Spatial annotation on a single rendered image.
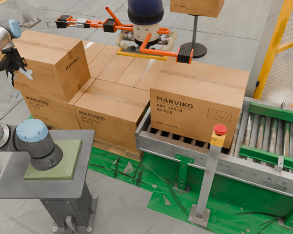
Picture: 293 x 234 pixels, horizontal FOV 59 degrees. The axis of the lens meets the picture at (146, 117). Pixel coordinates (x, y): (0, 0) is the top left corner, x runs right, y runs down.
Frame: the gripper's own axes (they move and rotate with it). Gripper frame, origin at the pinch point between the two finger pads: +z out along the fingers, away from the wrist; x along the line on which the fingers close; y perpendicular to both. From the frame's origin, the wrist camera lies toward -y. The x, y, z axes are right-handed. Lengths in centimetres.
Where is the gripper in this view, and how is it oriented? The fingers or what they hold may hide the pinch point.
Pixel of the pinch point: (22, 84)
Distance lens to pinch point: 167.7
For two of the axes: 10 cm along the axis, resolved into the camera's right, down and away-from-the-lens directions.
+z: 3.3, 8.9, 3.1
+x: -9.1, 2.1, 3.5
